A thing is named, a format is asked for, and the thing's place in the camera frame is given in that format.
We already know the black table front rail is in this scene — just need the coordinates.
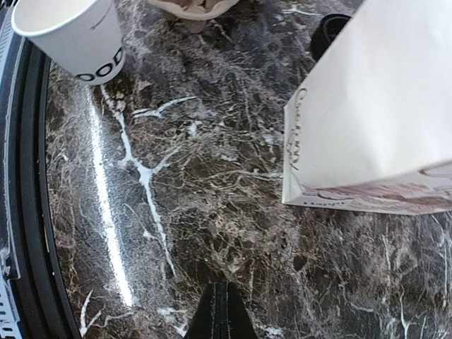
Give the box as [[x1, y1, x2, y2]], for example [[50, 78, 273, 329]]
[[6, 35, 81, 338]]

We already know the brown cardboard cup carrier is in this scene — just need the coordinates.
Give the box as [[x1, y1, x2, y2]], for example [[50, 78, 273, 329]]
[[148, 0, 239, 33]]

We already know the white paper takeout bag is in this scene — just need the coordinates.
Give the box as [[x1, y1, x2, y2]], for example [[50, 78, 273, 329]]
[[282, 1, 451, 215]]

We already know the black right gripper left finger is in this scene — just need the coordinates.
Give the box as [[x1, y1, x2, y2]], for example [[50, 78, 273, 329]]
[[186, 283, 221, 339]]

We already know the white slotted cable duct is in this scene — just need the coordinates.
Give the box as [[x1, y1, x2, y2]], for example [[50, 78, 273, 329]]
[[1, 1, 22, 338]]

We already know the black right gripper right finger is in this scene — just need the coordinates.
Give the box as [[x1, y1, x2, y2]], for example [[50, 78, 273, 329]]
[[220, 282, 258, 339]]

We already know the stack of black cup lids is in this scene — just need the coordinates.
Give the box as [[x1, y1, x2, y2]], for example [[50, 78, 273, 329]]
[[309, 13, 352, 61]]

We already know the white paper coffee cup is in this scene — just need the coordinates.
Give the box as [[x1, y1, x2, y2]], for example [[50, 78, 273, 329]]
[[11, 0, 126, 85]]

